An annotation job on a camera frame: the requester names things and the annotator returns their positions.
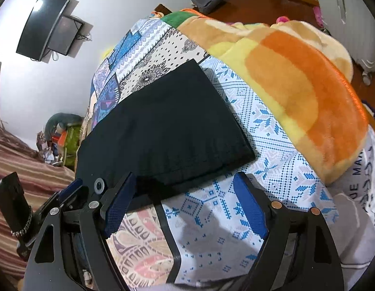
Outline black pants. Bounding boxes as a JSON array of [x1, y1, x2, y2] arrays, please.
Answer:
[[76, 60, 255, 210]]

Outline striped pink curtain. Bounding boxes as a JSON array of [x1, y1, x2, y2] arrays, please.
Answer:
[[0, 121, 77, 283]]

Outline blue patchwork bed cover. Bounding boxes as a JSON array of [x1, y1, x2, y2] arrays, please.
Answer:
[[76, 20, 343, 290]]

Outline green fabric bag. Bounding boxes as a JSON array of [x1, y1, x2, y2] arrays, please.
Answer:
[[58, 125, 81, 169]]

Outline orange yellow fleece blanket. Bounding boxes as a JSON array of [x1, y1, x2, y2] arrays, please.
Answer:
[[163, 9, 368, 185]]

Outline yellow curved foam tube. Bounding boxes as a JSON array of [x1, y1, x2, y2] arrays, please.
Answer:
[[101, 47, 114, 60]]

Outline pink slipper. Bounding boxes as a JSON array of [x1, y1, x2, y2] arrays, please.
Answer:
[[312, 6, 324, 28]]

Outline white suitcase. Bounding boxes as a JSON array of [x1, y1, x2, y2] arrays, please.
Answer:
[[322, 0, 375, 73]]

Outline small black wall monitor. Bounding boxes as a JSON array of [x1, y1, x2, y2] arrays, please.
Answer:
[[47, 16, 83, 55]]

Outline large black wall tv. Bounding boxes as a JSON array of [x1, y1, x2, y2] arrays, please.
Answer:
[[16, 0, 70, 61]]

